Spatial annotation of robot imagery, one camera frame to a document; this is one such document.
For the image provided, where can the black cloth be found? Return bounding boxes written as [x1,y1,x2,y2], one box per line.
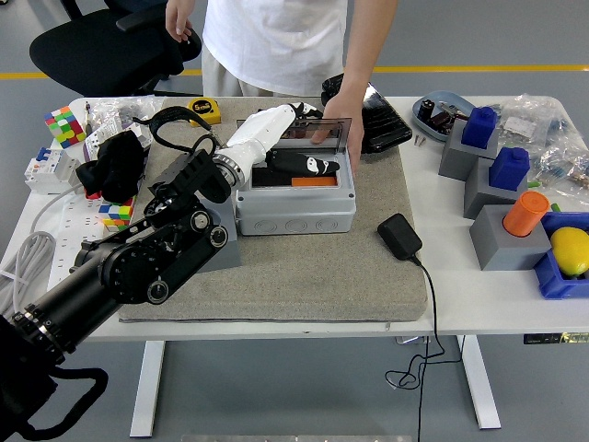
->
[75,130,147,204]

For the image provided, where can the grey junction box with lid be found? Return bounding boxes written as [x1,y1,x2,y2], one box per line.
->
[234,117,358,237]

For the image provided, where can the white power cable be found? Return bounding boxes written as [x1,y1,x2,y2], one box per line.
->
[0,183,87,319]

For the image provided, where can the person's left hand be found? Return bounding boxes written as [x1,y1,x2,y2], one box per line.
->
[310,87,369,176]

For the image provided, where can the grey square holder block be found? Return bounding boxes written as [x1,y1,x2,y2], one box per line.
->
[437,118,501,182]
[209,204,244,273]
[468,204,553,272]
[463,157,530,220]

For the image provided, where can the small colourful puzzle cube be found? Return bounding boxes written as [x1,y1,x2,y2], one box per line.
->
[98,195,138,233]

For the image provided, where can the blue bottle-shaped block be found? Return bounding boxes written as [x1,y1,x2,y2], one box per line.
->
[488,146,531,192]
[461,106,499,150]

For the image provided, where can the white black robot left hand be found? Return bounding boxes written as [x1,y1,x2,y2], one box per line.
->
[225,100,341,177]

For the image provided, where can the person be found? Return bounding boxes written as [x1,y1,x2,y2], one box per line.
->
[202,0,351,99]

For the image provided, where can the white power strip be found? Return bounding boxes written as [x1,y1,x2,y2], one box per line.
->
[17,186,116,282]

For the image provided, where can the blue plastic bin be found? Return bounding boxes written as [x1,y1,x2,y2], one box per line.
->
[533,211,589,300]

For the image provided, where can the blue-grey oval dish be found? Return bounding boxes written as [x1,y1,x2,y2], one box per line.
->
[412,89,476,143]

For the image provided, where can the clear plastic parts bag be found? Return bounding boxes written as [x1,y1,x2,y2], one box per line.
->
[528,137,589,199]
[495,93,576,148]

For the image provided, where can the black shiny wrapped case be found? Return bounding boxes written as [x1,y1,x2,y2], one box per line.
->
[320,71,413,155]

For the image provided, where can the brown capacitors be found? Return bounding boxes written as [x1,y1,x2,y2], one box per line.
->
[430,110,456,134]

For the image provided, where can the yellow square tape measure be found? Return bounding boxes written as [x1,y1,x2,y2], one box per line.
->
[132,98,223,128]

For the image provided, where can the black table control panel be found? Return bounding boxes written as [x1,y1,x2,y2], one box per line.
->
[523,331,589,345]

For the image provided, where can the clear bag with small parts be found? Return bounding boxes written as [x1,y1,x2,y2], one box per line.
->
[85,97,165,148]

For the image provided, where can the black office chair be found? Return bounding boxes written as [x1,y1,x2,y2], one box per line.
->
[29,0,203,98]

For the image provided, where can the large colourful puzzle cube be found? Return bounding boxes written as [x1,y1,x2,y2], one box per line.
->
[43,105,88,149]

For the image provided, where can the grey-brown mat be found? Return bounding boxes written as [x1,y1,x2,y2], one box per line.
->
[111,96,429,323]

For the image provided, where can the yellow toy fruit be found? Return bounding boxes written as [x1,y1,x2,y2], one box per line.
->
[549,226,589,279]

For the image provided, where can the black power adapter plug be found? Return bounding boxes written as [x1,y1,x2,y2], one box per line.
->
[376,213,423,262]

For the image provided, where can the white table leg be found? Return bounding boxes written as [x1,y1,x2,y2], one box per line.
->
[455,334,502,430]
[129,340,166,438]

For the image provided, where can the white circuit breaker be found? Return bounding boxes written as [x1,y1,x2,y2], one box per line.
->
[23,145,82,194]

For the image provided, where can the person's right hand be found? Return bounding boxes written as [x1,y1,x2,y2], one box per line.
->
[165,9,194,44]

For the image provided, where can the black adapter cord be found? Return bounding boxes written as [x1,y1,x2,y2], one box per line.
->
[384,255,463,442]

